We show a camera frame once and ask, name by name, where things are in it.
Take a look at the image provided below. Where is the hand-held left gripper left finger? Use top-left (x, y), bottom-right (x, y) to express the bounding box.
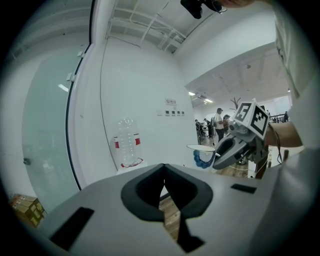
top-left (37, 163), bottom-right (191, 256)

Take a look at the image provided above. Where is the clear water dispenser red label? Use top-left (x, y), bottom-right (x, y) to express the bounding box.
top-left (111, 117), bottom-right (145, 169)

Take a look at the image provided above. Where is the row of wall switches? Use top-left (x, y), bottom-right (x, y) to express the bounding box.
top-left (156, 109), bottom-right (185, 118)

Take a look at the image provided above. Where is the black cable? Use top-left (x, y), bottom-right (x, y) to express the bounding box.
top-left (270, 123), bottom-right (284, 165)

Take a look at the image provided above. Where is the frosted glass door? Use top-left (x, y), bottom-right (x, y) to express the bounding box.
top-left (21, 43), bottom-right (87, 213)

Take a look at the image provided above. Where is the white cup with blue pattern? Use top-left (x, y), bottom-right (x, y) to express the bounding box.
top-left (186, 143), bottom-right (217, 170)

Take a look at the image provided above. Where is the bare tree decoration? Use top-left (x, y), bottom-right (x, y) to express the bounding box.
top-left (229, 96), bottom-right (242, 111)

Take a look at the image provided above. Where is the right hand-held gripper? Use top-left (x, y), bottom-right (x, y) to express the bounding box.
top-left (212, 98), bottom-right (271, 170)

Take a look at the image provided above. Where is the person's right forearm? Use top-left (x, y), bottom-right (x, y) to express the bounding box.
top-left (264, 120), bottom-right (304, 148)

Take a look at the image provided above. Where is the white cable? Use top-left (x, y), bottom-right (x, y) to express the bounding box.
top-left (253, 147), bottom-right (270, 179)

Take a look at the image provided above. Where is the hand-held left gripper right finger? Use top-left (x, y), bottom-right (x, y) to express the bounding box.
top-left (163, 163), bottom-right (272, 256)

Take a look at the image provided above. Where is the black head-worn camera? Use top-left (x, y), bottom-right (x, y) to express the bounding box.
top-left (179, 0), bottom-right (228, 20)

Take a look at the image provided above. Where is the stack of cardboard boxes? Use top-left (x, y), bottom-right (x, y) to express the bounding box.
top-left (9, 193), bottom-right (48, 229)

